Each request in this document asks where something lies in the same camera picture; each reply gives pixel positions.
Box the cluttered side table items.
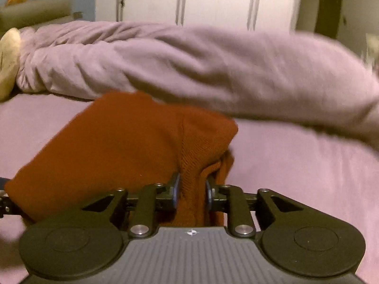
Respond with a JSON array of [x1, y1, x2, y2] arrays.
[[364, 33, 379, 74]]

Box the rust brown knit cardigan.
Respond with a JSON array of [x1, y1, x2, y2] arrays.
[[5, 92, 238, 226]]

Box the cream plush face pillow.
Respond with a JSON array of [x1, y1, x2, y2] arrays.
[[0, 28, 21, 102]]

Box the grey green headboard cushion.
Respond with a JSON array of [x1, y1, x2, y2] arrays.
[[1, 0, 84, 36]]

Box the lilac rumpled duvet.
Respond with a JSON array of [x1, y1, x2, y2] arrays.
[[16, 21, 378, 148]]

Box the white wardrobe with doors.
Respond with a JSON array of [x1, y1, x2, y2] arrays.
[[95, 0, 300, 32]]

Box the dark door frame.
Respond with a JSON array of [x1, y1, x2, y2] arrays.
[[314, 0, 342, 39]]

